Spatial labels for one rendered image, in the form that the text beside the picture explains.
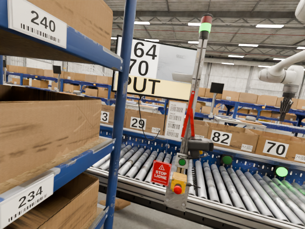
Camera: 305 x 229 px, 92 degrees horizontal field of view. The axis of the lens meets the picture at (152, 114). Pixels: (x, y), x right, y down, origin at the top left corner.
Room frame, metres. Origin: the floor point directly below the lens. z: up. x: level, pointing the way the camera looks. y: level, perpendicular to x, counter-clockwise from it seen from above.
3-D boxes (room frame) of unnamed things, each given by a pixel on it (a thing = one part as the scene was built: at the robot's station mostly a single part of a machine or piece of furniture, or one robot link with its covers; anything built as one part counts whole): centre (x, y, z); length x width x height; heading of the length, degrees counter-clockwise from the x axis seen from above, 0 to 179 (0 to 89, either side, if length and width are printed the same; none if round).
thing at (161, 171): (0.74, -0.12, 0.85); 0.16 x 0.01 x 0.13; 77
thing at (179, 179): (0.68, -0.21, 0.84); 0.15 x 0.09 x 0.07; 77
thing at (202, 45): (0.75, -0.19, 1.11); 0.12 x 0.05 x 0.88; 77
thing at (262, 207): (0.91, -0.71, 0.72); 0.52 x 0.05 x 0.05; 167
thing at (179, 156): (0.72, -0.18, 0.95); 0.07 x 0.03 x 0.07; 77
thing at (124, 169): (1.10, 0.11, 0.72); 0.52 x 0.05 x 0.05; 167
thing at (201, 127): (1.46, -0.35, 0.97); 0.39 x 0.29 x 0.17; 77
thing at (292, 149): (1.28, -1.12, 0.96); 0.39 x 0.29 x 0.17; 77
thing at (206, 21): (0.75, -0.19, 1.62); 0.05 x 0.05 x 0.06
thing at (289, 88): (1.22, -1.08, 1.45); 0.09 x 0.09 x 0.06
